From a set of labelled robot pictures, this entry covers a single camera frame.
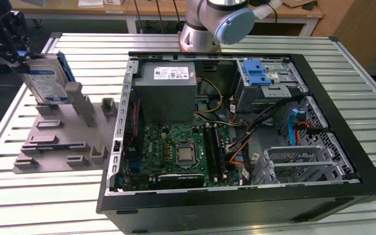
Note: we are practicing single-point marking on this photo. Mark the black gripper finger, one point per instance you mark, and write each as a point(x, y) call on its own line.
point(6, 27)
point(2, 55)

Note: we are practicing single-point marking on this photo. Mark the hard disk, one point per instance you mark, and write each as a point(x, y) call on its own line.
point(50, 83)

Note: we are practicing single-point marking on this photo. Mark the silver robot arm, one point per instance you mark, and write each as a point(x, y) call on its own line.
point(201, 19)

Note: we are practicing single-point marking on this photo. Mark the metal disk bay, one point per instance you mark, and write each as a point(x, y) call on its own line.
point(302, 164)

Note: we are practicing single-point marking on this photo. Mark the wooden desk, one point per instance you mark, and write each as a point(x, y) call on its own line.
point(61, 9)

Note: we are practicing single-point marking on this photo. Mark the white labelled box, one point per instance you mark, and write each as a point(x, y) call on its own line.
point(114, 2)

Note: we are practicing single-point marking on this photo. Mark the grey parts rack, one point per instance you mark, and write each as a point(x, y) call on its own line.
point(71, 132)

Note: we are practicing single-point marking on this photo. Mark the grey power supply unit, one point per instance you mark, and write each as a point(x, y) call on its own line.
point(166, 102)

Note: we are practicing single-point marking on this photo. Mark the green motherboard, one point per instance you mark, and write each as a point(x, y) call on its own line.
point(162, 137)

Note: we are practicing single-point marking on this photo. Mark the CPU socket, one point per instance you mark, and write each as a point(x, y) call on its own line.
point(186, 145)

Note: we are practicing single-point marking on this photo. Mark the silver CPU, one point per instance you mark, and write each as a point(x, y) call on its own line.
point(186, 154)

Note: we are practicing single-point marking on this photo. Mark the black graphics card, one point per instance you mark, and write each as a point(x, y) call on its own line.
point(178, 180)

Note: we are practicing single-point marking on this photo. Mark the blue plastic drive latch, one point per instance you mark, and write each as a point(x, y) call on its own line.
point(257, 73)

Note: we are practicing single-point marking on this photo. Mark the metal optical drive cage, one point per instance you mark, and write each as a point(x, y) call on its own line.
point(274, 91)

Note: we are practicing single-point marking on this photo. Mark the black PC case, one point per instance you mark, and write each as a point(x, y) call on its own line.
point(207, 208)

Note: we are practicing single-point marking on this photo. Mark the brown cardboard piece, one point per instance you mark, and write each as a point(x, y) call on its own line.
point(294, 3)

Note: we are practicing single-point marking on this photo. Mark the wooden cabinet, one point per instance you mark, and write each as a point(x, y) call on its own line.
point(365, 29)

